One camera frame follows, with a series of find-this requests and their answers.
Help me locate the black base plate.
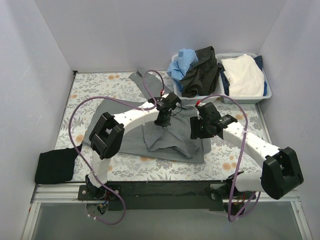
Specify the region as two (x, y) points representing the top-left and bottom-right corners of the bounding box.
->
(77, 180), (232, 211)

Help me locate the cream white folded shirt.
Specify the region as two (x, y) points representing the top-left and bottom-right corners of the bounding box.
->
(221, 53), (265, 97)

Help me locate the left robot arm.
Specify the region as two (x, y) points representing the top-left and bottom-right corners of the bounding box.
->
(85, 92), (182, 200)

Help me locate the aluminium frame rail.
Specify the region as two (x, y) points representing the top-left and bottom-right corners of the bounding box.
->
(31, 185), (301, 204)

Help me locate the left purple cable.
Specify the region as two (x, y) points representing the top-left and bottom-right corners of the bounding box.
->
(67, 70), (166, 225)

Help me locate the light blue shirt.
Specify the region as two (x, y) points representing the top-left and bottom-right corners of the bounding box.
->
(167, 48), (199, 90)

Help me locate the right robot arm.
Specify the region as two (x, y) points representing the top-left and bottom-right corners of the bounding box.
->
(190, 102), (304, 200)

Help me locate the purple cable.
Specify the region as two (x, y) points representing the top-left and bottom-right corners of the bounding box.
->
(67, 70), (166, 225)
(196, 94), (261, 222)

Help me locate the floral table cloth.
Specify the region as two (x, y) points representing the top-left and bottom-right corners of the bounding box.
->
(54, 72), (268, 182)

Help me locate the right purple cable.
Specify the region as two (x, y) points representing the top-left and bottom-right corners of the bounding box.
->
(196, 94), (261, 222)

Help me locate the black folded shirt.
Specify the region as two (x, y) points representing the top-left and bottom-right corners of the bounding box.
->
(34, 148), (78, 185)

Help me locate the grey long sleeve shirt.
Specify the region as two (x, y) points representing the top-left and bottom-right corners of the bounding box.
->
(82, 67), (211, 164)

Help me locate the navy blue folded garment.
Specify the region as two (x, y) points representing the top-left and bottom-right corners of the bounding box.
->
(217, 55), (269, 96)

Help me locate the left white plastic basket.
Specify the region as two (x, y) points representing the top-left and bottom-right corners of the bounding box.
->
(171, 53), (225, 105)

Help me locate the dark striped shirt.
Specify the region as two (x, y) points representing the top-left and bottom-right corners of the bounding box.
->
(180, 46), (220, 98)

